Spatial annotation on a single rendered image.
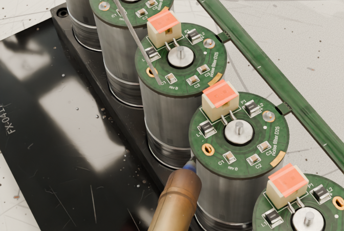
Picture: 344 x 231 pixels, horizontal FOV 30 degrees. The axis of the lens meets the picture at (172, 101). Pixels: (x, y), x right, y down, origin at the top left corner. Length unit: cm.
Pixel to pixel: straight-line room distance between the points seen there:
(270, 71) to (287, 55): 8
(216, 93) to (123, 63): 5
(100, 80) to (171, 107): 6
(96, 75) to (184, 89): 6
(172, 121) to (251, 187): 3
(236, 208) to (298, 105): 3
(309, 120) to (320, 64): 9
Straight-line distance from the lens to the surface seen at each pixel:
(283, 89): 17
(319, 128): 16
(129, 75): 20
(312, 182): 16
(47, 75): 24
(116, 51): 19
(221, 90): 16
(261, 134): 16
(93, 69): 23
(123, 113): 21
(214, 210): 18
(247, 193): 16
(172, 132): 18
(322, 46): 26
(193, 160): 16
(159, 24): 17
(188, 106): 17
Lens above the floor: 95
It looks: 56 degrees down
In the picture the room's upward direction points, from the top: 5 degrees counter-clockwise
